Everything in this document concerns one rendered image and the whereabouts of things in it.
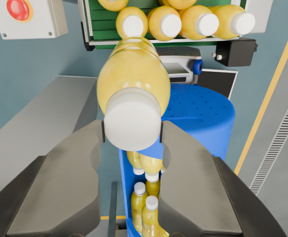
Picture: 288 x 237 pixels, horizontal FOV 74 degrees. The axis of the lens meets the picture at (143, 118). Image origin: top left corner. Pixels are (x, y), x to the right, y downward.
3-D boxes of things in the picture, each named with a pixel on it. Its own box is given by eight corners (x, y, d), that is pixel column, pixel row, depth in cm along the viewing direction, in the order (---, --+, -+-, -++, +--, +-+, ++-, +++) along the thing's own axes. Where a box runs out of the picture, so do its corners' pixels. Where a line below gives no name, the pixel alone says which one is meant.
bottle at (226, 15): (192, 12, 54) (221, 11, 38) (216, 2, 53) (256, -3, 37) (197, 37, 58) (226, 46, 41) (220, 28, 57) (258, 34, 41)
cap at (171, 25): (175, 10, 37) (177, 10, 36) (181, 30, 39) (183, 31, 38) (156, 20, 38) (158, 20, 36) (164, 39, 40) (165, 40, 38)
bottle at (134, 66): (129, 88, 33) (121, 163, 17) (104, 52, 30) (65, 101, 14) (165, 66, 31) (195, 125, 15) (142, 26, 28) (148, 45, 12)
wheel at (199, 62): (191, 75, 56) (198, 76, 55) (192, 60, 54) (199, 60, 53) (196, 72, 59) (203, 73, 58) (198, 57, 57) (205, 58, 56)
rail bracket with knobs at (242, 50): (206, 59, 62) (220, 67, 53) (209, 35, 58) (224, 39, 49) (235, 58, 62) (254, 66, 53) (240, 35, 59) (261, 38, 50)
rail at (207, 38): (91, 43, 52) (89, 45, 49) (90, 40, 51) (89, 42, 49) (233, 38, 54) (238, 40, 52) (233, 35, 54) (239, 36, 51)
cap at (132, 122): (126, 141, 16) (125, 155, 14) (96, 106, 14) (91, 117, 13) (167, 119, 15) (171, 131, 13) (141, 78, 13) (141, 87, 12)
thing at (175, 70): (145, 71, 59) (150, 84, 48) (145, 63, 58) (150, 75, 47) (177, 69, 60) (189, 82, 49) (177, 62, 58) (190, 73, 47)
